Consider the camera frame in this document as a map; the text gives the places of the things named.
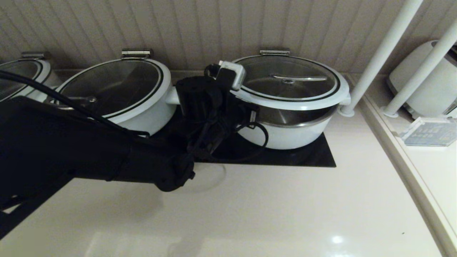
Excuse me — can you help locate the black glass induction cooktop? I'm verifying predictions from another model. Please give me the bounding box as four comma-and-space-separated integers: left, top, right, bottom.
154, 105, 337, 168

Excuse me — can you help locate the glass lid white rim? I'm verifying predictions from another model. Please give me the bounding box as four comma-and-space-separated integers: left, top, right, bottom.
0, 60, 51, 101
54, 58, 172, 120
228, 54, 351, 111

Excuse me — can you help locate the white toaster appliance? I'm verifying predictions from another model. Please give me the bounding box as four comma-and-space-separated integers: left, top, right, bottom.
380, 21, 457, 118

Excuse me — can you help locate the clear acrylic sign holder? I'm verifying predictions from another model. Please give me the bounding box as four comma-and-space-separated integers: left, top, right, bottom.
397, 117, 457, 147

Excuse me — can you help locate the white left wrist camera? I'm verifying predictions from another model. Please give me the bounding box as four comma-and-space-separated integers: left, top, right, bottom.
205, 61, 247, 91

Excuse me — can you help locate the white round pole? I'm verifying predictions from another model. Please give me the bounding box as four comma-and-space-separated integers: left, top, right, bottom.
339, 0, 424, 117

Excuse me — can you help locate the white countertop appliance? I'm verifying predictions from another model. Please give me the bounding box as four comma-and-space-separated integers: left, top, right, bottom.
387, 40, 457, 120

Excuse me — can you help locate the white round pot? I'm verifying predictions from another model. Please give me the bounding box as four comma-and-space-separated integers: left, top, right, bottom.
234, 94, 352, 150
0, 59, 61, 102
54, 59, 179, 137

